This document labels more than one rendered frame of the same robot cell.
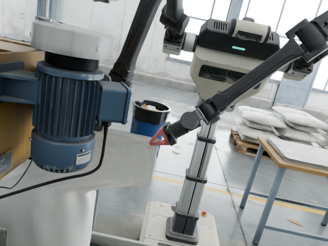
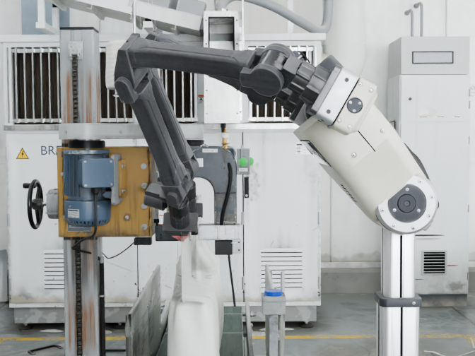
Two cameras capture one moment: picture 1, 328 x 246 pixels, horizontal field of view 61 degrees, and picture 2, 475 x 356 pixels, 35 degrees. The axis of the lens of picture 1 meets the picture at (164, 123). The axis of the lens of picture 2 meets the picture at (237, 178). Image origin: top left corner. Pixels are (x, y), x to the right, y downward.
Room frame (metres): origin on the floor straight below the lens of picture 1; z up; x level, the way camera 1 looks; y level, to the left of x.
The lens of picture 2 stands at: (1.13, -2.27, 1.37)
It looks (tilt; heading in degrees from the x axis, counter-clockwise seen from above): 3 degrees down; 90
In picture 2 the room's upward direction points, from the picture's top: straight up
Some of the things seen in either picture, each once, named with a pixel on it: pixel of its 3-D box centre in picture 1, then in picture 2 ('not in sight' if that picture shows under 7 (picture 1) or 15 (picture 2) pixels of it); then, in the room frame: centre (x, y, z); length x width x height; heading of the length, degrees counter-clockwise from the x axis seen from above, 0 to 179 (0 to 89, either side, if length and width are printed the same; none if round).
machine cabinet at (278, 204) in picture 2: not in sight; (169, 179); (0.63, 3.64, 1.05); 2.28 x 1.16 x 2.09; 0
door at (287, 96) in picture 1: (297, 80); not in sight; (8.91, -3.82, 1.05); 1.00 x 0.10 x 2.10; 90
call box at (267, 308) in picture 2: not in sight; (273, 303); (1.25, 0.27, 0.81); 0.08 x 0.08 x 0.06; 0
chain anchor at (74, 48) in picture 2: not in sight; (74, 49); (0.57, 0.41, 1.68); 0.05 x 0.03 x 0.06; 0
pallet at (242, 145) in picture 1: (268, 147); not in sight; (4.46, -1.81, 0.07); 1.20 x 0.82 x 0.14; 88
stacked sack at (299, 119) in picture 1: (304, 120); not in sight; (4.22, -2.11, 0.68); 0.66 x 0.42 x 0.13; 87
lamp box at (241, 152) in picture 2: not in sight; (243, 161); (1.16, 0.40, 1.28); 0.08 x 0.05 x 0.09; 90
